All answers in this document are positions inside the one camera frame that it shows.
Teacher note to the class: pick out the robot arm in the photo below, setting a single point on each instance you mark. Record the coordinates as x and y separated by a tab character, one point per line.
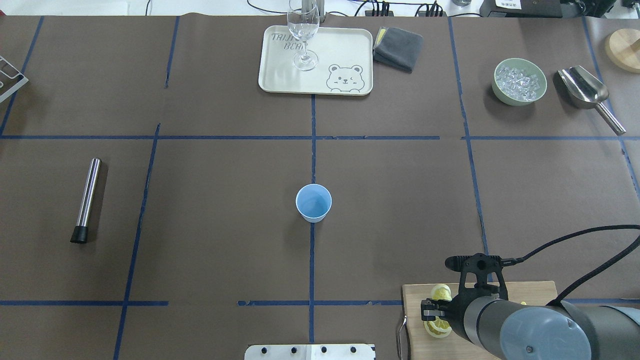
513	331

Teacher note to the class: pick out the grey folded cloth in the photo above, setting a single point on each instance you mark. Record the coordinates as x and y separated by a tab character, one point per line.
398	48

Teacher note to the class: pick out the cream bear serving tray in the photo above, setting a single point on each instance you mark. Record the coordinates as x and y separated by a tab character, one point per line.
345	62

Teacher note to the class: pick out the steel muddler black tip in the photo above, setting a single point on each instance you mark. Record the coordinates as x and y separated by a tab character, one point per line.
80	234

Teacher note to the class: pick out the round wooden stand base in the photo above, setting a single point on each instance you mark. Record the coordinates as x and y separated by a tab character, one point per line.
623	49

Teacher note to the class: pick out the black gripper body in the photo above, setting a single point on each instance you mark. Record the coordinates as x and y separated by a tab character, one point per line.
454	311

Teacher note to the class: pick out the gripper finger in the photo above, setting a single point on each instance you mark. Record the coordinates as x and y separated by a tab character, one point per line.
431	315
431	304

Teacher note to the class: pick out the clear wine glass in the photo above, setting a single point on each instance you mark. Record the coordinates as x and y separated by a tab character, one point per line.
303	21

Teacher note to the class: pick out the steel ice scoop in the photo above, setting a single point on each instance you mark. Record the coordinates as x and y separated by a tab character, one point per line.
586	91

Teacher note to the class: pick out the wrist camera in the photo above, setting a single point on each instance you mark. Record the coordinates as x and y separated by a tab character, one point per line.
487	270

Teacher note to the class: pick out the white wire cup rack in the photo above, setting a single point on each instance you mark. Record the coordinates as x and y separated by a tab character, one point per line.
11	79

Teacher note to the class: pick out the green bowl of ice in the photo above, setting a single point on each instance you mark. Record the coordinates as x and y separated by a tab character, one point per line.
518	82

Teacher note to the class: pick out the bamboo cutting board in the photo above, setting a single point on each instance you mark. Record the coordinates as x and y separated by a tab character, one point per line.
422	346

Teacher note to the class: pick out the lemon slices on board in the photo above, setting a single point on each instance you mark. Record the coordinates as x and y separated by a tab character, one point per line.
437	328

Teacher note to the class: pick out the black power strip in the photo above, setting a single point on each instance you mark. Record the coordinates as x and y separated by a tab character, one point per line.
381	8

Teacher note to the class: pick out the yellow lemon slice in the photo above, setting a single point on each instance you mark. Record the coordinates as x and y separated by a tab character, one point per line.
441	292

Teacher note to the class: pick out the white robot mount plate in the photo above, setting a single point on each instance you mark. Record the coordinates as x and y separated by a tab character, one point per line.
338	351

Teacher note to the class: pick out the blue paper cup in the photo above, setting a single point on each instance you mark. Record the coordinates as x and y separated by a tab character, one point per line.
313	202

